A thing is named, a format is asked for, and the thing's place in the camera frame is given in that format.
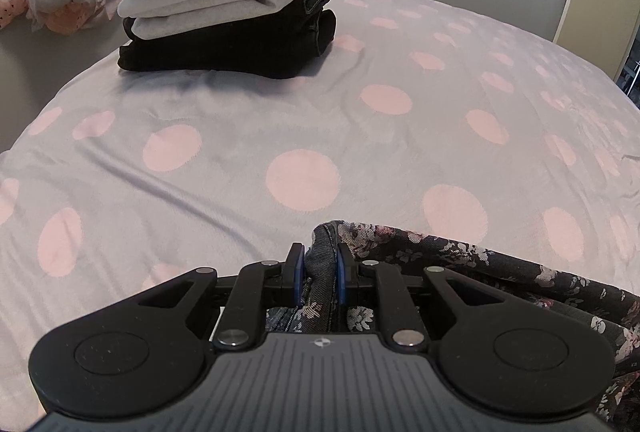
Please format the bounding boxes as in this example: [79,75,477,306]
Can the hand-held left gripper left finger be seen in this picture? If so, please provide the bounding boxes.
[137,242,306,353]

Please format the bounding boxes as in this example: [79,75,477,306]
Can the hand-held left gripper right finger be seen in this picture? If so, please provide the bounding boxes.
[336,242,505,353]

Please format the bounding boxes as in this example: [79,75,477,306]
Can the dark floral garment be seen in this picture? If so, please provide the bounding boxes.
[265,219,640,425]

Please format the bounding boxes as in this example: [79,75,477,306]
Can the bed with pink-dotted sheet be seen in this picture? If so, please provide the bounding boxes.
[0,0,640,432]

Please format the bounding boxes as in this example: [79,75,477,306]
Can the light grey folded garment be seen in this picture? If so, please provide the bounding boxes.
[117,0,327,40]

